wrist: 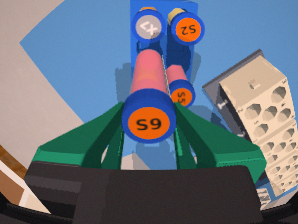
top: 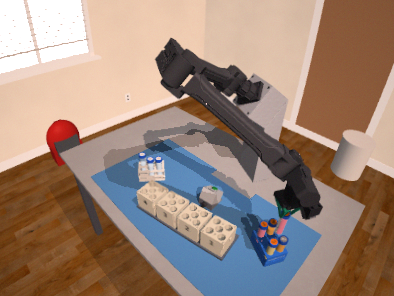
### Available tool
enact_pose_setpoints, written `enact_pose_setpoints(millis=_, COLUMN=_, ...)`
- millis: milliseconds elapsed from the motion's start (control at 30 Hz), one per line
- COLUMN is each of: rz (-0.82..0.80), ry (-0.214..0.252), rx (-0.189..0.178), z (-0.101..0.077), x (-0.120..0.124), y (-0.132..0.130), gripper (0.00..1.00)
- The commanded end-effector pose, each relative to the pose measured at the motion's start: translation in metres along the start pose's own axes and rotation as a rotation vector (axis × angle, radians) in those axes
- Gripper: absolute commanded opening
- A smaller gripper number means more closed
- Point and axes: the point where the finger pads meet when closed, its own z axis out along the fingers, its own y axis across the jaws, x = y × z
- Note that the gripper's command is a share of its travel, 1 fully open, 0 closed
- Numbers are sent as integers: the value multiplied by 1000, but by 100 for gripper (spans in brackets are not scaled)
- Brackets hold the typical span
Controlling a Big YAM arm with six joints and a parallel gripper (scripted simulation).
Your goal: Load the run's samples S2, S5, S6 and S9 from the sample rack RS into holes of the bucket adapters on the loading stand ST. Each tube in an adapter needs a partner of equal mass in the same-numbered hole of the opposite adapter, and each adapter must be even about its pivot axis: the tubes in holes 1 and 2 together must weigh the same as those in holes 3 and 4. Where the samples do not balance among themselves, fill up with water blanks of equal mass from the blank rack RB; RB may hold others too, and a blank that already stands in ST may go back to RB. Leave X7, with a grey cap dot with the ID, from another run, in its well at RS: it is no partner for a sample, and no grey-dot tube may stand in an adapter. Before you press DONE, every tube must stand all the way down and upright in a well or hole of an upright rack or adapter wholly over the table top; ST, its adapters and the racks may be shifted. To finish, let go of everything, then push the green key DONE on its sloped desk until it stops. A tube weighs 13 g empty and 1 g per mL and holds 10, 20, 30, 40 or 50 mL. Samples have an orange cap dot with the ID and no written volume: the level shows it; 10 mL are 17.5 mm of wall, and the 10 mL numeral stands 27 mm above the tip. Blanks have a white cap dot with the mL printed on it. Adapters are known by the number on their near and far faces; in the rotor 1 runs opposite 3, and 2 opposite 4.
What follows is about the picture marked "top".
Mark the blue tube rack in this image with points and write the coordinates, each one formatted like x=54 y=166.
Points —
x=271 y=259

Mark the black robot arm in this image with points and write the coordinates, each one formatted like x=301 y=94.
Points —
x=229 y=81

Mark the blue table mat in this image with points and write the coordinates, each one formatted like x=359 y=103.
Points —
x=241 y=272

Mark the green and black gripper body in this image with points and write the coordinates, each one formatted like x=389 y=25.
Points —
x=279 y=195

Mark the blue-capped graduated tube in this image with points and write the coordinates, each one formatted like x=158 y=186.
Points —
x=150 y=162

